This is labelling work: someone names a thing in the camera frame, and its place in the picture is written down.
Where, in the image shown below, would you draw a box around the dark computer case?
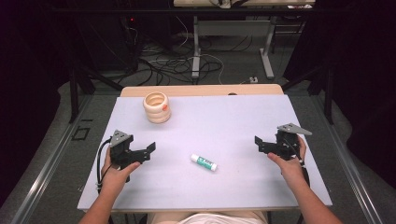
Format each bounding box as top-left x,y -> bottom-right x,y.
120,14 -> 143,73

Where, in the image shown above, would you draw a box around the person's left hand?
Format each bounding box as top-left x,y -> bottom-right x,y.
99,147 -> 142,196

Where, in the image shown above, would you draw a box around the white-legged desk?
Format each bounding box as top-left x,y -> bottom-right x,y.
173,0 -> 317,80

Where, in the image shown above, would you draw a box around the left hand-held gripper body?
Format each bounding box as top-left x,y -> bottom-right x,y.
108,129 -> 140,183

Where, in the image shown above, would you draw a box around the cream ringed pen holder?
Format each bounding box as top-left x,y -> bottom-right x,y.
142,91 -> 173,125

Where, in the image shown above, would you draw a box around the dark curtain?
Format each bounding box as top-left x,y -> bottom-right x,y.
281,0 -> 396,189
0,0 -> 78,206

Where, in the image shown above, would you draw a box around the black metal stand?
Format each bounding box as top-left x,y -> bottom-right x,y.
280,60 -> 335,126
68,60 -> 124,124

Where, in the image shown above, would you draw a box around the white green glue stick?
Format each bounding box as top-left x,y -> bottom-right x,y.
190,153 -> 219,173

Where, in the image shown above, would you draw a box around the metal floor rail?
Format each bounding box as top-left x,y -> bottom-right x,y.
309,92 -> 386,224
10,92 -> 94,224

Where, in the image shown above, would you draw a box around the person's right hand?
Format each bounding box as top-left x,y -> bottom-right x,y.
267,135 -> 308,189

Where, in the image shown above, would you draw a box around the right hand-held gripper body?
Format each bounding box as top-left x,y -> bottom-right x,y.
275,122 -> 314,161

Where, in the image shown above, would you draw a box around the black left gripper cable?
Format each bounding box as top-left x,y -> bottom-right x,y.
95,137 -> 114,191

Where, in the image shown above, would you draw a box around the square floor hatch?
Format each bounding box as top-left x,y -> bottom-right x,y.
70,125 -> 92,142

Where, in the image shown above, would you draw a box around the person's white shirt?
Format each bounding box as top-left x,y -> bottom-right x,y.
177,212 -> 265,224

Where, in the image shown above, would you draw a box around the white table mat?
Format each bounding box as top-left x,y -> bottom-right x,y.
77,94 -> 333,213

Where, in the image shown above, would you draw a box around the person's beige trousers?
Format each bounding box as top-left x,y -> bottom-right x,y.
146,210 -> 269,224

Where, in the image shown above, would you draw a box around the tangle of floor cables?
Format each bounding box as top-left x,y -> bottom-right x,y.
124,15 -> 255,87

